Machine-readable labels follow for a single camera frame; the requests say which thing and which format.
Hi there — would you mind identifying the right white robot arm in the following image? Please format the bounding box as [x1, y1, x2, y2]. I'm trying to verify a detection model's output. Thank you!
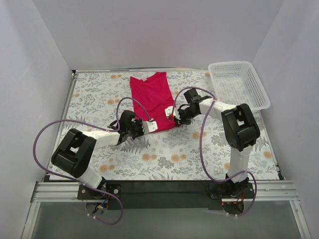
[165, 87, 260, 199]

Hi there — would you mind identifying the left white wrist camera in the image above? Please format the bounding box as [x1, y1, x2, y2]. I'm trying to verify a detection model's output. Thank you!
[142, 121, 158, 134]

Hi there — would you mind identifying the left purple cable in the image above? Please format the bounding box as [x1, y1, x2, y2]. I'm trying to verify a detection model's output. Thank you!
[32, 97, 154, 225]

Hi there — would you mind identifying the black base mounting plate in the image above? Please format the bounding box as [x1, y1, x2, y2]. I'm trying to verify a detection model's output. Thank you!
[77, 180, 257, 210]

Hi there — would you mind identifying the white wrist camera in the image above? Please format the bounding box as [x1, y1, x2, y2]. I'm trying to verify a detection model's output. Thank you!
[165, 106, 180, 120]
[142, 121, 158, 134]

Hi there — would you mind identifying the aluminium frame rail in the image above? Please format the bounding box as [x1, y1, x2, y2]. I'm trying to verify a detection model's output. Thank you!
[21, 180, 310, 239]

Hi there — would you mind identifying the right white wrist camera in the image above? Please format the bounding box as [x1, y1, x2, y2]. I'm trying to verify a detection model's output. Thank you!
[165, 106, 180, 120]

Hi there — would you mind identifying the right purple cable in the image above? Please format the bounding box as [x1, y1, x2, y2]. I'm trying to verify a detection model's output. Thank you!
[172, 86, 258, 217]

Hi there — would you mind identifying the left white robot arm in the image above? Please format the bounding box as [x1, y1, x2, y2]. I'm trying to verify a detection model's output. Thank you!
[51, 110, 153, 199]

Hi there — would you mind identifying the magenta t shirt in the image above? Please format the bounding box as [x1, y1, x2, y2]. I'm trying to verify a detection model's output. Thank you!
[130, 72, 175, 132]

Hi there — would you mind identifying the purple cable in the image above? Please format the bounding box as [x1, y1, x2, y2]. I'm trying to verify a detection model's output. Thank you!
[32, 97, 154, 225]
[172, 86, 258, 217]

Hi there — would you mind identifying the white plastic basket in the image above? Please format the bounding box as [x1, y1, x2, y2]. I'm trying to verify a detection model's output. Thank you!
[208, 61, 271, 112]

